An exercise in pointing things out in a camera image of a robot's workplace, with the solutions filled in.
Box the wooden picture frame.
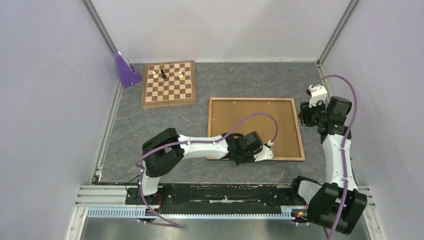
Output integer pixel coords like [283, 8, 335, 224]
[206, 96, 306, 162]

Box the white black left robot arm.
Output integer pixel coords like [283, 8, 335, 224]
[137, 128, 274, 204]

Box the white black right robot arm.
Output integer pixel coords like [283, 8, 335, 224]
[288, 96, 368, 235]

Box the wooden chessboard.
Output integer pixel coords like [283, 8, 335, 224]
[141, 60, 197, 109]

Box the black chess piece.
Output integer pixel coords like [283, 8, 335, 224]
[160, 69, 167, 79]

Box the purple wedge stand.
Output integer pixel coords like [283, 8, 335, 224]
[113, 51, 142, 88]

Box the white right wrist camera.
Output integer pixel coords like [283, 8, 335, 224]
[307, 84, 328, 108]

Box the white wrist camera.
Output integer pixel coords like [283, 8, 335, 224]
[307, 84, 328, 108]
[253, 140, 275, 162]

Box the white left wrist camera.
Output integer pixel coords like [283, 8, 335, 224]
[253, 140, 275, 162]

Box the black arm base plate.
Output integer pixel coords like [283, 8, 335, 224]
[144, 183, 307, 207]

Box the slotted cable duct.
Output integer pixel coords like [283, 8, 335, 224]
[86, 206, 312, 220]

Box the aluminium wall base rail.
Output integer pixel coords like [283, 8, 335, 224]
[90, 83, 124, 185]

